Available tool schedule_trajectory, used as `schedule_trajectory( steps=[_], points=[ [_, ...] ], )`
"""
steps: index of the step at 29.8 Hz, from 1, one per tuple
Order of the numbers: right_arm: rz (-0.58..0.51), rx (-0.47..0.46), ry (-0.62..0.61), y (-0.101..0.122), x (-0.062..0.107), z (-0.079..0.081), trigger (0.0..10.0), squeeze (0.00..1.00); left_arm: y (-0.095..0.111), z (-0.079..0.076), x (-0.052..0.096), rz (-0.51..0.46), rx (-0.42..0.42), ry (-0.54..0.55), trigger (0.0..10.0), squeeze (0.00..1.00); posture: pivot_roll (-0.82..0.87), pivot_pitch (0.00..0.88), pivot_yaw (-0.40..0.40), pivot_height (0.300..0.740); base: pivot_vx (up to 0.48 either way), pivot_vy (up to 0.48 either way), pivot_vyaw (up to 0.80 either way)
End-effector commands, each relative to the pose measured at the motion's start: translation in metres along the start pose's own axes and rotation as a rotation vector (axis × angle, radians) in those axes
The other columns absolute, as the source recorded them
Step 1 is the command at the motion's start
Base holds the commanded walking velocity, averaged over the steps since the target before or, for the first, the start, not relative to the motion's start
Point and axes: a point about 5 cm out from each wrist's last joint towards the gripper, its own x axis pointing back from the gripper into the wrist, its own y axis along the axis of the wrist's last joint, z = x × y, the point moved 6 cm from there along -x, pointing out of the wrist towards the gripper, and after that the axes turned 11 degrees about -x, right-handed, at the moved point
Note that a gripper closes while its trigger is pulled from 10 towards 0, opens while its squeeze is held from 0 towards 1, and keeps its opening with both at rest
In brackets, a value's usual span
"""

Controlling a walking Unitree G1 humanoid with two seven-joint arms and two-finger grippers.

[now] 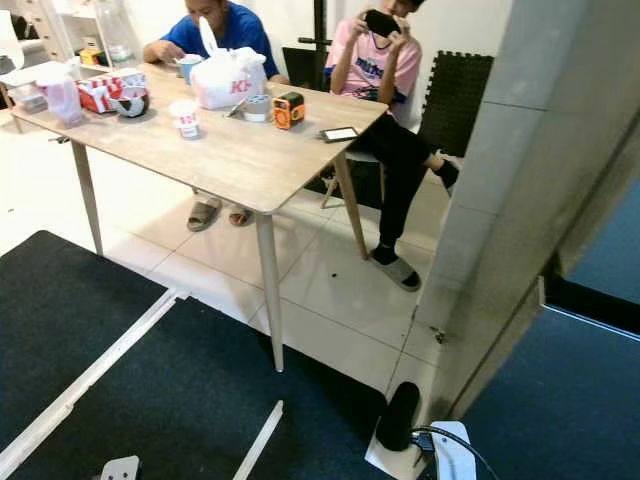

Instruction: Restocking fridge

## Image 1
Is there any person in pink shirt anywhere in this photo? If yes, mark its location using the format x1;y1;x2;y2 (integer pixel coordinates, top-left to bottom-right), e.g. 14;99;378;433
322;0;461;293

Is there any clear plastic tall container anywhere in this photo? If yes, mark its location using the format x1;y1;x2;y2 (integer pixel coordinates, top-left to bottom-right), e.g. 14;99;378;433
42;65;85;128

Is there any black smartphone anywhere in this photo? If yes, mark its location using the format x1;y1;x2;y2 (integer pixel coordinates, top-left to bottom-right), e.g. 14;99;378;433
318;125;361;144

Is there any white plastic chair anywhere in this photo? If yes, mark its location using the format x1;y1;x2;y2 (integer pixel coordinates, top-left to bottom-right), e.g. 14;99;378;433
0;10;26;71

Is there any dark floor mat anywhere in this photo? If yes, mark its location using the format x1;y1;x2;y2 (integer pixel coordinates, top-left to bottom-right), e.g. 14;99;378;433
0;230;169;451
15;297;421;480

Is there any black foam wall panel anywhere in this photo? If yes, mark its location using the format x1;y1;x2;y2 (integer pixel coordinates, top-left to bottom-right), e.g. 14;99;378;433
418;50;496;159

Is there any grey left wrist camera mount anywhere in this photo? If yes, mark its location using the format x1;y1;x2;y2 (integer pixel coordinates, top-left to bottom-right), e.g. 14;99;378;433
100;456;141;480

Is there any wooden leg chair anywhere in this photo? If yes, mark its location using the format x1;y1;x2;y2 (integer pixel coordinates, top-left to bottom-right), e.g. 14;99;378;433
320;150;387;209

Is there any black white round bowl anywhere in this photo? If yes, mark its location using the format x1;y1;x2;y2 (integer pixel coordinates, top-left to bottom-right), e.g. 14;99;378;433
112;88;151;119

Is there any clear plastic food box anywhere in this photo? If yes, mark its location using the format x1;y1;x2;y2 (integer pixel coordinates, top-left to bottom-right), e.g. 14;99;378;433
2;62;51;113

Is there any black metal stand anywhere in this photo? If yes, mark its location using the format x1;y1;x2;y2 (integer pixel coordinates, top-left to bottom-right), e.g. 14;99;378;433
305;0;333;83

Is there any red white takeaway box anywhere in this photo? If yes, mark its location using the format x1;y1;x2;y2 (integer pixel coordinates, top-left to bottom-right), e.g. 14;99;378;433
77;70;148;114

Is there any long white floor strip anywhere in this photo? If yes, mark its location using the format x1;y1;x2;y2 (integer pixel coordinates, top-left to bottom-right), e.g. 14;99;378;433
0;290;189;479

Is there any person in blue shirt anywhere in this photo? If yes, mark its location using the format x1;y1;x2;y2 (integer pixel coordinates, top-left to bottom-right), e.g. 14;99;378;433
142;0;291;233

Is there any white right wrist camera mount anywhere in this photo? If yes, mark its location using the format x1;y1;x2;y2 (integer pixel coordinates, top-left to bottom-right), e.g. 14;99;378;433
428;421;477;480

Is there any light blue cup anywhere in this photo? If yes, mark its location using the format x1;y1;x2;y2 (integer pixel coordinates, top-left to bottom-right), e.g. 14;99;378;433
175;54;206;83

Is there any orange black small device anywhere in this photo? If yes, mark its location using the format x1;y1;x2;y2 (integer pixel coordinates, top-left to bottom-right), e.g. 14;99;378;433
272;91;307;131

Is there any white shelf unit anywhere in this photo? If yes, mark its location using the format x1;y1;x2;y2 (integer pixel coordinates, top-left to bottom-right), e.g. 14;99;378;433
15;0;136;66

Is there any short white stick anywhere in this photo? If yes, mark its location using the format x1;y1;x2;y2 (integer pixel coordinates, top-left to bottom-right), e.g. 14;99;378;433
232;400;285;480

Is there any white red lidded paper cup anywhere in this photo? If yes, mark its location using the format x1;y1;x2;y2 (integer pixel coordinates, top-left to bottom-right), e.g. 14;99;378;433
169;99;201;140

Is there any light wooden dining table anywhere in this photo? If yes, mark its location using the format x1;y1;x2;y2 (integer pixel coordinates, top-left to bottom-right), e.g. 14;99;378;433
8;62;391;373

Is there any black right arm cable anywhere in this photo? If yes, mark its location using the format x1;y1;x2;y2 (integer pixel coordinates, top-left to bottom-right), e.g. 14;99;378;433
410;426;503;480

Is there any white plastic takeaway bag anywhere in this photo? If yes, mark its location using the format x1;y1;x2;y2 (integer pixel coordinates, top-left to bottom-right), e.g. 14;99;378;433
190;17;268;111

